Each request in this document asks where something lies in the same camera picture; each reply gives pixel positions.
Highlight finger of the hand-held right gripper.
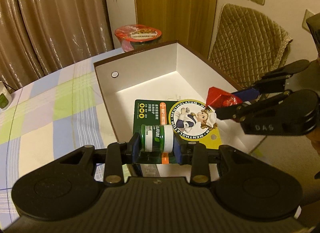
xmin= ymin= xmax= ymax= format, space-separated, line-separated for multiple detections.
xmin=230 ymin=59 xmax=312 ymax=102
xmin=215 ymin=90 xmax=298 ymax=124

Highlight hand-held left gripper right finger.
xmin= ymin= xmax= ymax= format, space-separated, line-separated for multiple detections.
xmin=173 ymin=134 xmax=253 ymax=187

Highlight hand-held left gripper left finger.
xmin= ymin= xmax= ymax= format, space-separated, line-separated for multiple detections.
xmin=59 ymin=133 xmax=140 ymax=187

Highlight red snack packet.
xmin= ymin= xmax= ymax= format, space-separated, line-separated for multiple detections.
xmin=205 ymin=86 xmax=243 ymax=114

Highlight green lip balm card pack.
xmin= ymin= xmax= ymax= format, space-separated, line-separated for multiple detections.
xmin=134 ymin=99 xmax=223 ymax=177

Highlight brown cardboard box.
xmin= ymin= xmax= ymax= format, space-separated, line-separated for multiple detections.
xmin=93 ymin=40 xmax=269 ymax=181

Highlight desktop with checked tablecloth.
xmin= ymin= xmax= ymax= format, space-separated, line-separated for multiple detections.
xmin=0 ymin=48 xmax=141 ymax=200

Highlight chair with quilted cover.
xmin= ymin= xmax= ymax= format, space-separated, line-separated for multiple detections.
xmin=208 ymin=3 xmax=293 ymax=90

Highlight red instant noodle cup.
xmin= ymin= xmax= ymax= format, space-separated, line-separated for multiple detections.
xmin=114 ymin=24 xmax=163 ymax=53

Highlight wooden door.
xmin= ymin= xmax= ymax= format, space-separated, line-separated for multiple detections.
xmin=132 ymin=0 xmax=221 ymax=60

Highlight white jar with green label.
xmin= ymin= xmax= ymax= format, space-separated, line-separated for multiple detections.
xmin=0 ymin=81 xmax=13 ymax=111

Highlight beige curtains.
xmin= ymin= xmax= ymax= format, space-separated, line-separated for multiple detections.
xmin=0 ymin=0 xmax=114 ymax=91

